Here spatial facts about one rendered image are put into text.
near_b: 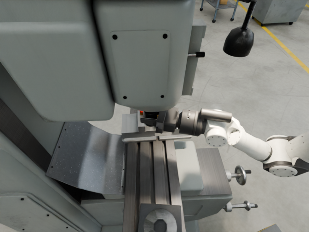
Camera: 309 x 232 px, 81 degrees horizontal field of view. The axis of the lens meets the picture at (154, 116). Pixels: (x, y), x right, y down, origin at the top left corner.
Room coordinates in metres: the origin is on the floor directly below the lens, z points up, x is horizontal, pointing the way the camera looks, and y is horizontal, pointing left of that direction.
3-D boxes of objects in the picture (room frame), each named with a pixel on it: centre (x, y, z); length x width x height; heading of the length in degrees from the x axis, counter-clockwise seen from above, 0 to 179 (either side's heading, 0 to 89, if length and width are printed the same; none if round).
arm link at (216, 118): (0.38, -0.19, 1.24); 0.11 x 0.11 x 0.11; 77
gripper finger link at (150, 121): (0.40, 0.02, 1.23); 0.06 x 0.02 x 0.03; 77
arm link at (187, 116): (0.41, -0.07, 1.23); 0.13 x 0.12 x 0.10; 167
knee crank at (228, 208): (0.31, -0.52, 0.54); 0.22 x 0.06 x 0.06; 92
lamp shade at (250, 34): (0.47, -0.23, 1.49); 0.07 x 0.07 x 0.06
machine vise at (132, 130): (0.57, -0.01, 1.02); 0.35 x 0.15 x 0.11; 95
